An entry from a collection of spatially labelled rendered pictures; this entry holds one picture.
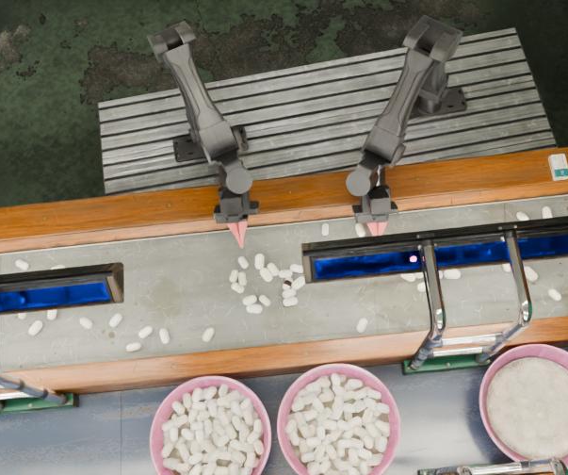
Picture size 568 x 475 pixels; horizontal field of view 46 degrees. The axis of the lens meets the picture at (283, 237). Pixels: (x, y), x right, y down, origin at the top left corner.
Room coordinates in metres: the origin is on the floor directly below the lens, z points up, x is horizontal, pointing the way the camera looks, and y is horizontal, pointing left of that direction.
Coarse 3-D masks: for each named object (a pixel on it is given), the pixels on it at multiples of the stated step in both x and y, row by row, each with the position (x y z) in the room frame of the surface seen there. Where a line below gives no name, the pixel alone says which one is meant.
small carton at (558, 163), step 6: (552, 156) 0.65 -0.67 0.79; (558, 156) 0.65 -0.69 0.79; (564, 156) 0.64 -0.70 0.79; (552, 162) 0.64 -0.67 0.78; (558, 162) 0.63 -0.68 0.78; (564, 162) 0.63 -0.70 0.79; (552, 168) 0.62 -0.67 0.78; (558, 168) 0.62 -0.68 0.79; (564, 168) 0.62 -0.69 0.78; (552, 174) 0.61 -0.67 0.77; (558, 174) 0.60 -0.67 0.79; (564, 174) 0.60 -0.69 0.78
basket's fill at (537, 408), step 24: (528, 360) 0.19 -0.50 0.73; (504, 384) 0.15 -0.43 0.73; (528, 384) 0.14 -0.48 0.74; (552, 384) 0.13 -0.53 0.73; (504, 408) 0.10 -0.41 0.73; (528, 408) 0.09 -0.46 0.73; (552, 408) 0.08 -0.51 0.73; (504, 432) 0.05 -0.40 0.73; (528, 432) 0.04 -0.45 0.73; (552, 432) 0.03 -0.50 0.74; (528, 456) -0.01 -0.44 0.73
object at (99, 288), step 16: (32, 272) 0.48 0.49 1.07; (48, 272) 0.47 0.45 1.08; (64, 272) 0.46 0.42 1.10; (80, 272) 0.45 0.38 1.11; (96, 272) 0.44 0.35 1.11; (112, 272) 0.44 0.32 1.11; (0, 288) 0.45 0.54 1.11; (16, 288) 0.44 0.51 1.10; (32, 288) 0.44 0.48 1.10; (48, 288) 0.43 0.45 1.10; (64, 288) 0.43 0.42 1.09; (80, 288) 0.43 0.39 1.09; (96, 288) 0.42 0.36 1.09; (112, 288) 0.42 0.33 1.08; (0, 304) 0.43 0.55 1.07; (16, 304) 0.42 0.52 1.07; (32, 304) 0.42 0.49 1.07; (48, 304) 0.41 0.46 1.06; (64, 304) 0.41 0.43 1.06; (80, 304) 0.40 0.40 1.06; (96, 304) 0.40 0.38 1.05
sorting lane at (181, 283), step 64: (0, 256) 0.67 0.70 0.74; (64, 256) 0.64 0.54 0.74; (128, 256) 0.61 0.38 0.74; (192, 256) 0.58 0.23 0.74; (0, 320) 0.51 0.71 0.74; (64, 320) 0.48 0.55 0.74; (128, 320) 0.45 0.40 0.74; (192, 320) 0.42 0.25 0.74; (256, 320) 0.39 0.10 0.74; (320, 320) 0.37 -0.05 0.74; (384, 320) 0.34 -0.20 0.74; (448, 320) 0.31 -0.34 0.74; (512, 320) 0.29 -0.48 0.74
